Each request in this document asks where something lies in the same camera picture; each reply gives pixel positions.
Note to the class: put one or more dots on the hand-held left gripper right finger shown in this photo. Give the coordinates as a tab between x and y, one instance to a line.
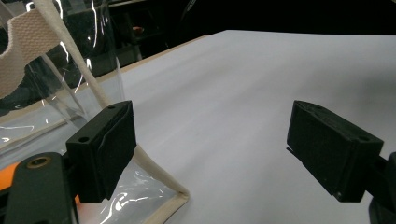
333	149

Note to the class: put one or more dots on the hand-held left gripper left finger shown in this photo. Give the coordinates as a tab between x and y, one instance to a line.
102	149

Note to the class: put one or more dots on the clear bag with beige trim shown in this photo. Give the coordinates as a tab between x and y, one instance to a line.
28	40

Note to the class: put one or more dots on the white table sheet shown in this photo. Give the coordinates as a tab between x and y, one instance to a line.
236	102

